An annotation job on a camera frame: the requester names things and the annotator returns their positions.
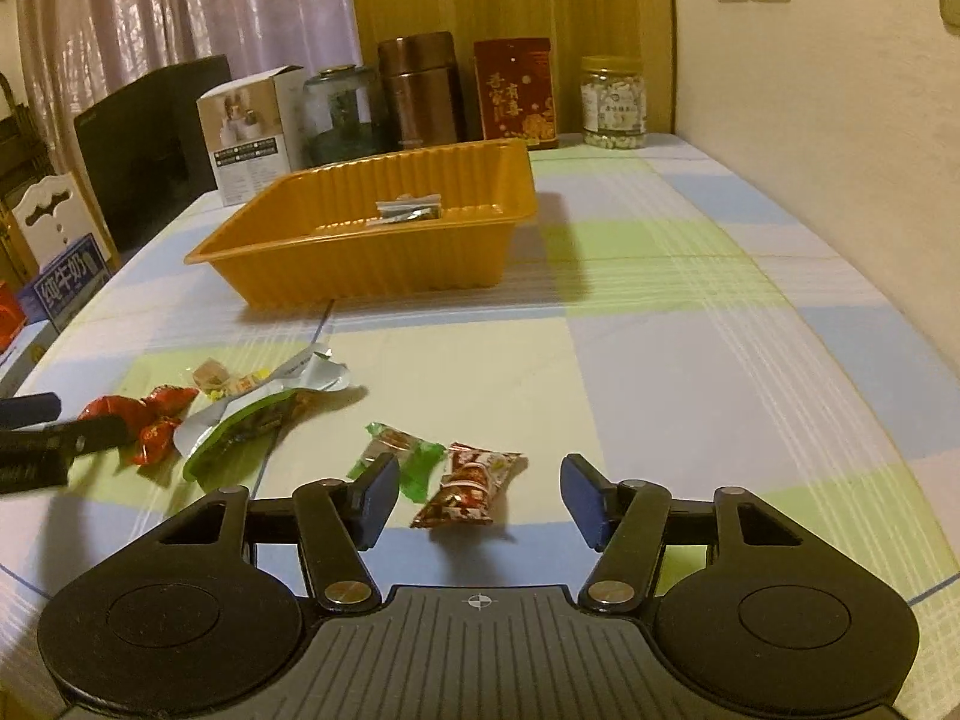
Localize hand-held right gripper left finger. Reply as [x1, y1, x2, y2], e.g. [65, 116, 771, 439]
[154, 454, 401, 614]

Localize pink curtain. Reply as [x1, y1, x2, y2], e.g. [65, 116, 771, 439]
[15, 0, 362, 132]

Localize blue carton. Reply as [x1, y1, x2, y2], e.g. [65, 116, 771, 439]
[28, 234, 115, 336]

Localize green candy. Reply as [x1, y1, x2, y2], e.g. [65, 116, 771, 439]
[348, 421, 445, 503]

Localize red gift box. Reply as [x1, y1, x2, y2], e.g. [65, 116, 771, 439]
[473, 37, 560, 150]

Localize green snack packet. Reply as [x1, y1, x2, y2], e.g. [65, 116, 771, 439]
[184, 388, 320, 482]

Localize red candy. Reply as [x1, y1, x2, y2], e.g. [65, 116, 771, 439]
[142, 385, 200, 422]
[79, 395, 151, 428]
[126, 420, 182, 467]

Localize clear glass jar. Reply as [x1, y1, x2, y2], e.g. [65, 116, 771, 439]
[580, 55, 648, 150]

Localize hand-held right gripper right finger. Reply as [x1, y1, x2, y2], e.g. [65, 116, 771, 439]
[561, 454, 807, 614]

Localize brown thermos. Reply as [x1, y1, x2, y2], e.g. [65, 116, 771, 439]
[377, 31, 481, 154]

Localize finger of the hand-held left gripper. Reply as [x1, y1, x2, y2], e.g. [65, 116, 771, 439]
[0, 392, 62, 430]
[0, 416, 127, 466]

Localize white product box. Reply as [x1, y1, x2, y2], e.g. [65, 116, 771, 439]
[196, 66, 307, 208]

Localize large silver white packet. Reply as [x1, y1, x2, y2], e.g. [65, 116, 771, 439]
[174, 343, 352, 458]

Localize yellow candy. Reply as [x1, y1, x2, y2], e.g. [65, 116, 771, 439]
[206, 367, 275, 400]

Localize red brown snack packet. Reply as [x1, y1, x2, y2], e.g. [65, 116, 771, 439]
[409, 443, 527, 530]

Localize small silver snack packet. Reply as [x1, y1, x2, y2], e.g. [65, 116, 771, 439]
[367, 195, 443, 227]

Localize orange plastic tray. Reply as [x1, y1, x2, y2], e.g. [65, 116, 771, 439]
[185, 139, 539, 310]

